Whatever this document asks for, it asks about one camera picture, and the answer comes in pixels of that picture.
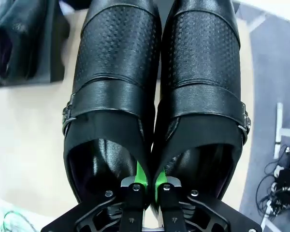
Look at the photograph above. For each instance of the smooth black leather shoe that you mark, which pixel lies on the smooth black leather shoe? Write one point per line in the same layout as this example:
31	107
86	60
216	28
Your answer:
0	36
31	36

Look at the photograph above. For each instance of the dark grey shoe stand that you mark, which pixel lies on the dark grey shoe stand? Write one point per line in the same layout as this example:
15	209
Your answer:
56	48

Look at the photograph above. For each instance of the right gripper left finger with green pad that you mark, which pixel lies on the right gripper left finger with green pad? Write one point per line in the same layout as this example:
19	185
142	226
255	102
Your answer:
134	205

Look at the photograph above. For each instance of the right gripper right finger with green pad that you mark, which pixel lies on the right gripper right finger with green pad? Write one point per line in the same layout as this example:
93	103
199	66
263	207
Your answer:
170	205

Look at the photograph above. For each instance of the white metal frame post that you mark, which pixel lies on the white metal frame post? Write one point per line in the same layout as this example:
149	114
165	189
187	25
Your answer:
279	125

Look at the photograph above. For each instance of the white plastic bag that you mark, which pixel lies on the white plastic bag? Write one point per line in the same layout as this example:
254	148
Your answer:
0	217

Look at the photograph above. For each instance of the white frame bar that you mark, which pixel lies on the white frame bar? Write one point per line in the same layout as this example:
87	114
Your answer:
255	21

